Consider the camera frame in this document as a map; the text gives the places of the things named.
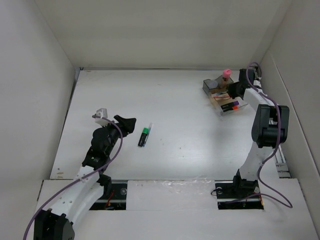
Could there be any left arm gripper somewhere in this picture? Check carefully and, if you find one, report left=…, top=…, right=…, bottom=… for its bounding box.
left=100, top=115, right=135, bottom=156

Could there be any clear acrylic desk organizer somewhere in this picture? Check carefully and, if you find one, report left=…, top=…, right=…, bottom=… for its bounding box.
left=202, top=75, right=248, bottom=116

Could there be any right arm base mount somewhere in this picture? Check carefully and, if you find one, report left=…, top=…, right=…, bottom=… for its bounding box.
left=210, top=180, right=264, bottom=210

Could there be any clear blue pen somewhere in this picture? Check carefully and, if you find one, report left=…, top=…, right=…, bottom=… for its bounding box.
left=142, top=123, right=153, bottom=147

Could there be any green cap highlighter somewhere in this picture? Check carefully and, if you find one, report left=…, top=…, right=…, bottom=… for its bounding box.
left=138, top=127, right=148, bottom=147

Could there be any orange cap highlighter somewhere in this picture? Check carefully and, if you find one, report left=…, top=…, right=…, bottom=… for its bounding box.
left=222, top=106, right=239, bottom=113

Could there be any purple cap highlighter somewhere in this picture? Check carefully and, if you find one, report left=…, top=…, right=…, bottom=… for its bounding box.
left=220, top=101, right=239, bottom=110

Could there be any pink red pen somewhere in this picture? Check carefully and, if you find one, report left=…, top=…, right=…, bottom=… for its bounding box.
left=211, top=91, right=229, bottom=97

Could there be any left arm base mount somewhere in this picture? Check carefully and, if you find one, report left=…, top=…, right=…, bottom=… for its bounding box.
left=90, top=181, right=128, bottom=211

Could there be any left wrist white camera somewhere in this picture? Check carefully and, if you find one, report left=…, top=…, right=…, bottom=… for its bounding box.
left=92, top=108, right=109, bottom=127

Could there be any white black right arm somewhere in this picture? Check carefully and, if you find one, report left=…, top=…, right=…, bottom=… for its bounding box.
left=227, top=67, right=290, bottom=199

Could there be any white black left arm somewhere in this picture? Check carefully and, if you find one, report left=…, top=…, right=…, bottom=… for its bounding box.
left=29, top=114, right=137, bottom=240

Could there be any pink capped crayon bottle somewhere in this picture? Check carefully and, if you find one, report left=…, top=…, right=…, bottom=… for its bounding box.
left=221, top=69, right=232, bottom=88

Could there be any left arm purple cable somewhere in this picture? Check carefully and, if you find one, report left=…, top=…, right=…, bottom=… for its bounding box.
left=22, top=114, right=124, bottom=240

